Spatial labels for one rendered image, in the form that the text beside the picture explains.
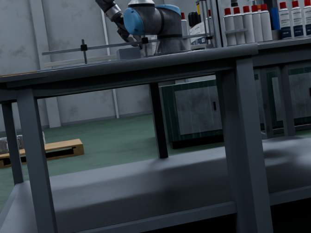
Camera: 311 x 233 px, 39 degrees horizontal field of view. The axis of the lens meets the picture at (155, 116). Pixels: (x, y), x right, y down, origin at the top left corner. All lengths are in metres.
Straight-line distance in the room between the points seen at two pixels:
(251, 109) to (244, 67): 0.15
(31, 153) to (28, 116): 0.13
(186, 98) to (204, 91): 0.21
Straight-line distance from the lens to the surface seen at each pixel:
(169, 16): 2.00
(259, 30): 2.50
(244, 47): 1.64
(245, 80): 1.66
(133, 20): 1.93
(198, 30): 2.77
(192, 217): 1.79
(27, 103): 1.65
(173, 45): 1.99
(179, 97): 4.92
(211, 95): 4.97
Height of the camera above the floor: 0.72
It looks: 4 degrees down
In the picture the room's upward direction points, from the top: 8 degrees counter-clockwise
